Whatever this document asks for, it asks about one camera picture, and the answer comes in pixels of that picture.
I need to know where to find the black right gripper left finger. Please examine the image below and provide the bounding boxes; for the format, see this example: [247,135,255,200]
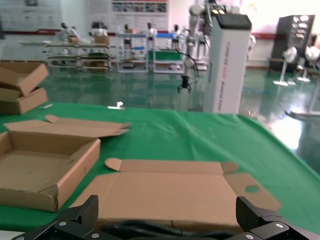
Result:
[11,194,101,240]

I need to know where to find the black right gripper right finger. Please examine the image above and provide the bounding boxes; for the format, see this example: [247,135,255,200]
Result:
[226,196,320,240]

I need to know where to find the open cardboard box with dented rim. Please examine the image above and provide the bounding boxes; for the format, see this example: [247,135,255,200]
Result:
[0,114,132,213]

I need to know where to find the stacked cardboard box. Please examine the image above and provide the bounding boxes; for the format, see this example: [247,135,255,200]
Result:
[0,61,50,97]
[0,87,48,115]

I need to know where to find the cardboard box on workbench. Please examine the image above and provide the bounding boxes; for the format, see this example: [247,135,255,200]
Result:
[94,35,110,45]

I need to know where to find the green table cloth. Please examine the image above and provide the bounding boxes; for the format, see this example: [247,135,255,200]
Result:
[0,101,320,240]

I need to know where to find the white shelf rack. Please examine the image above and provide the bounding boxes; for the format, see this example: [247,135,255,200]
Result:
[146,31,186,74]
[116,31,149,74]

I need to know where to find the white wheeled robot tower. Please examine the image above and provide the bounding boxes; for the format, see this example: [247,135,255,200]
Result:
[202,7,253,114]

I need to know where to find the white standing fan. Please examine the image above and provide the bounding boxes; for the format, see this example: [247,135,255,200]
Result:
[296,45,320,83]
[272,46,299,87]

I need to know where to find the green crate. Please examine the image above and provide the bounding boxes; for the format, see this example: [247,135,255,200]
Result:
[147,50,185,62]

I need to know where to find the white black humanoid robot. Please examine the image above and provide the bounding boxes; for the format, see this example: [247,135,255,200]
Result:
[123,23,134,49]
[60,21,81,44]
[91,21,109,37]
[171,23,184,49]
[145,22,158,46]

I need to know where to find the black cabinet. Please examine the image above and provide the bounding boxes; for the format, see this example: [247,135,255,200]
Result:
[270,14,316,68]

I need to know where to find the blue plastic tray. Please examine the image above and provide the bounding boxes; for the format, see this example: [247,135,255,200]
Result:
[155,33,186,39]

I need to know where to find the wide poster with photo row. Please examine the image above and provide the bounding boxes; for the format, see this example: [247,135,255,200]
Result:
[88,0,169,32]

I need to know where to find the white table frame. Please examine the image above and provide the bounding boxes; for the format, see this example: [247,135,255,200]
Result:
[284,82,320,119]

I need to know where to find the pipe frame workbench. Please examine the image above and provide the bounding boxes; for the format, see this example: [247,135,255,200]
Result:
[44,41,116,73]

